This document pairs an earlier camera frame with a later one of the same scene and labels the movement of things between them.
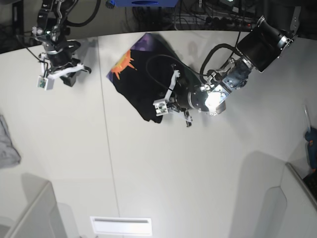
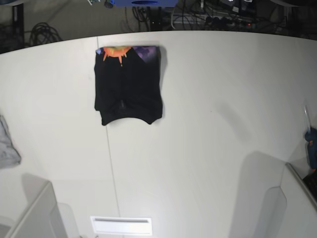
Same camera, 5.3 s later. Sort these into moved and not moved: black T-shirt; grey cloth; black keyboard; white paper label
Moved: black T-shirt
Not moved: white paper label; grey cloth; black keyboard
